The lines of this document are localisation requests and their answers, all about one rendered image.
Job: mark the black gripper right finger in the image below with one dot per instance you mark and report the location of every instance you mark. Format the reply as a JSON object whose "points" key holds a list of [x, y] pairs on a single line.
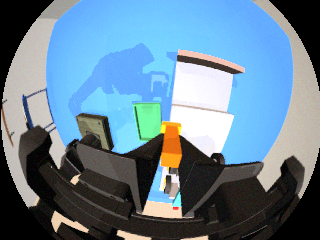
{"points": [[199, 176]]}

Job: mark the green tray floor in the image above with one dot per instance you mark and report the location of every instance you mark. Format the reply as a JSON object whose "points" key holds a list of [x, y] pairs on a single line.
{"points": [[149, 121]]}

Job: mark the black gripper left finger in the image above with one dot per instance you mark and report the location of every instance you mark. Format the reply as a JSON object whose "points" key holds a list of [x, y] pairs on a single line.
{"points": [[137, 168]]}

